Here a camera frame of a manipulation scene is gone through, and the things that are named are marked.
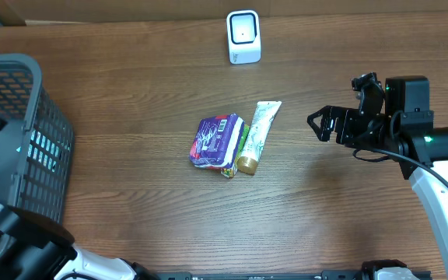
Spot white tube gold cap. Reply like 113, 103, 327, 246
237, 101, 282, 175

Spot green snack packet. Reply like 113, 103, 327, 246
221, 124, 250, 179

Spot purple tissue pack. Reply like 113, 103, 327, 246
189, 114, 245, 170

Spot teal wet wipes pack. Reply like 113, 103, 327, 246
27, 130, 61, 172

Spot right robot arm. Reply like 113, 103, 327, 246
306, 72, 448, 276

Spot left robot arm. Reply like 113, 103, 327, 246
0, 203, 158, 279

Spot white barcode scanner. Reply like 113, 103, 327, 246
226, 9, 261, 65

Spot grey plastic shopping basket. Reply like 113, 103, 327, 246
0, 54, 75, 222

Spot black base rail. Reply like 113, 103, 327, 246
130, 259, 433, 280

